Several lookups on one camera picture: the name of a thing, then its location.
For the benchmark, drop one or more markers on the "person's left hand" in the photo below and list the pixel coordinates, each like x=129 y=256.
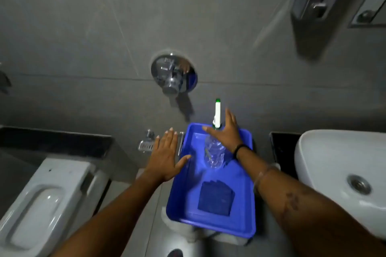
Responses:
x=162 y=157

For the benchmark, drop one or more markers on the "person's right hand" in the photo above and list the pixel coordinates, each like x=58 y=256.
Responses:
x=227 y=137

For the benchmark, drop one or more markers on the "person's left little finger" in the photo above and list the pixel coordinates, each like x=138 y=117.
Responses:
x=157 y=144

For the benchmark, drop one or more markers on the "person's right thumb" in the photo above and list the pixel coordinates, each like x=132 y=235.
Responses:
x=210 y=130

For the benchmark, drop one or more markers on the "person's left thumb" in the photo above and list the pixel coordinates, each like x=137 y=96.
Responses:
x=184 y=161

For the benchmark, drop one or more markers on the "person's left middle finger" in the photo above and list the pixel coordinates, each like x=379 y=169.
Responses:
x=170 y=138

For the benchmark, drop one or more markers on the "person's left forearm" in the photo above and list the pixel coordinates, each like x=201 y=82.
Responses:
x=114 y=220

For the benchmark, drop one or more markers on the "person's right forearm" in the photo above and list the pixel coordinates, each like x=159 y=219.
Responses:
x=301 y=208

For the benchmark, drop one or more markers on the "white brush with green tip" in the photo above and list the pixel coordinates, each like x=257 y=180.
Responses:
x=217 y=112

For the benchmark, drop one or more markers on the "clear plastic bottle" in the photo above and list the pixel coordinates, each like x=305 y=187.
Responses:
x=214 y=154

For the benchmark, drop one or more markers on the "black wristband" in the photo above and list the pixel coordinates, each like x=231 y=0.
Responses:
x=239 y=147

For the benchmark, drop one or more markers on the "blue plastic tray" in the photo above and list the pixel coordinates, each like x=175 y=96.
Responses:
x=193 y=199

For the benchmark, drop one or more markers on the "dark blue folded cloth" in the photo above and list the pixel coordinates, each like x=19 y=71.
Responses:
x=215 y=199

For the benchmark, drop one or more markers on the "clear bangle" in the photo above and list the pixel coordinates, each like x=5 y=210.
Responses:
x=261 y=175

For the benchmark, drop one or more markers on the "white bin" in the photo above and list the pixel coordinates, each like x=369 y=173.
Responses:
x=208 y=237

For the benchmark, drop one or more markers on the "black stone ledge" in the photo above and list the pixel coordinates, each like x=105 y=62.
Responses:
x=54 y=142

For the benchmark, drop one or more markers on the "white sink basin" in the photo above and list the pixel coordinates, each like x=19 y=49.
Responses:
x=331 y=157

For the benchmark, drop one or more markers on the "white toilet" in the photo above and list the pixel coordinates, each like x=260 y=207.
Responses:
x=39 y=205

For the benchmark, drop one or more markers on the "chrome sink drain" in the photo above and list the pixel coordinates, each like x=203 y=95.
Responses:
x=359 y=184

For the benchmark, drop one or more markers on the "chrome wall valve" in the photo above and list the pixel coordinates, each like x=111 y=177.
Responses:
x=172 y=74

